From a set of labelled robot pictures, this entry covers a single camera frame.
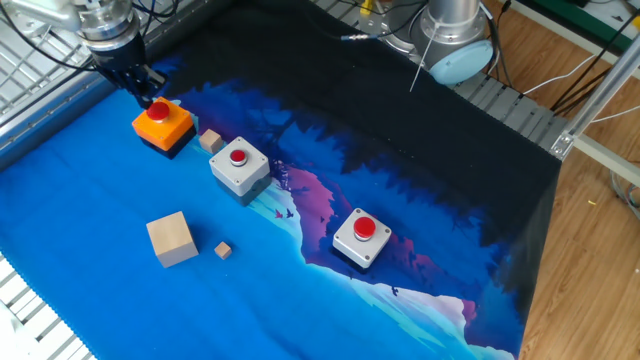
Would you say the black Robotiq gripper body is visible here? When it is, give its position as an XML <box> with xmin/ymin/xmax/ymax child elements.
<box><xmin>89</xmin><ymin>33</ymin><xmax>151</xmax><ymax>84</ymax></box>

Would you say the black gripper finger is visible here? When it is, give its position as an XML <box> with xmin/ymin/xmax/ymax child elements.
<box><xmin>112</xmin><ymin>74</ymin><xmax>148</xmax><ymax>109</ymax></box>
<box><xmin>141</xmin><ymin>66</ymin><xmax>169</xmax><ymax>109</ymax></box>

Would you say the orange box red button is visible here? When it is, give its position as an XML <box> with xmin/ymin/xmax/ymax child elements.
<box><xmin>131</xmin><ymin>96</ymin><xmax>197</xmax><ymax>161</ymax></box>

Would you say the grey box small red button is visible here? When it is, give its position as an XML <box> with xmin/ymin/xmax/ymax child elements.
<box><xmin>208</xmin><ymin>135</ymin><xmax>273</xmax><ymax>208</ymax></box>

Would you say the grey box large red button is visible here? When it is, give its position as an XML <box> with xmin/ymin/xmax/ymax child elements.
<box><xmin>331</xmin><ymin>207</ymin><xmax>393</xmax><ymax>271</ymax></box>

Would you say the small wooden cube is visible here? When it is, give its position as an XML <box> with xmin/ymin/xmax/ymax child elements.
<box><xmin>198</xmin><ymin>128</ymin><xmax>224</xmax><ymax>155</ymax></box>

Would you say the silver mounting plate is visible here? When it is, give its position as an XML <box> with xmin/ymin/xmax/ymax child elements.
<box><xmin>0</xmin><ymin>0</ymin><xmax>81</xmax><ymax>34</ymax></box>

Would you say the large wooden cube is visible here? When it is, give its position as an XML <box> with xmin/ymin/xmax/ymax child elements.
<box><xmin>145</xmin><ymin>210</ymin><xmax>200</xmax><ymax>269</ymax></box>

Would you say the blue mountain print cloth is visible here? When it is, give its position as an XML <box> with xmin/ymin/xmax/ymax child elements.
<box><xmin>0</xmin><ymin>0</ymin><xmax>564</xmax><ymax>360</ymax></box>

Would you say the aluminium frame post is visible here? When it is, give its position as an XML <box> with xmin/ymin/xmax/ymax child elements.
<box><xmin>549</xmin><ymin>34</ymin><xmax>640</xmax><ymax>161</ymax></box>

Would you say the aluminium frame beam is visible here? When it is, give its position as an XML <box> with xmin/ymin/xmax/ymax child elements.
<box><xmin>574</xmin><ymin>134</ymin><xmax>640</xmax><ymax>187</ymax></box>

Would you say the grey coiled cable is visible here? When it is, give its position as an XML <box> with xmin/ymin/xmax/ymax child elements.
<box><xmin>609</xmin><ymin>169</ymin><xmax>640</xmax><ymax>221</ymax></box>

